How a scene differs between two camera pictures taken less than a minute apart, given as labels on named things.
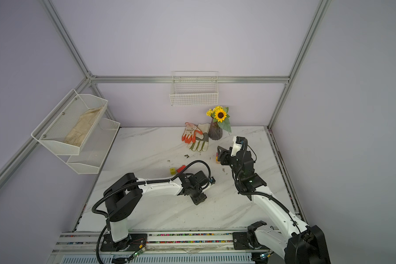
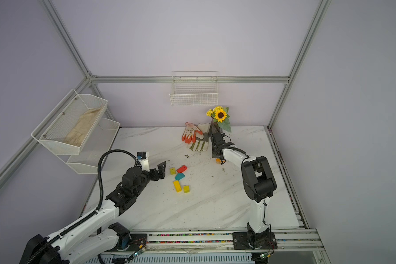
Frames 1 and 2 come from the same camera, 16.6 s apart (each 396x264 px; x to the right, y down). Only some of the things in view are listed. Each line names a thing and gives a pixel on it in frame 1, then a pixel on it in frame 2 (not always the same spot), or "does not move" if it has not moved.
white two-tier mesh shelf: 77,132 does not move
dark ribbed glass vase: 215,131 does not move
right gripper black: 223,154 -> 213,149
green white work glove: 202,139 does not move
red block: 181,168 does not move
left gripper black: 200,199 -> 161,171
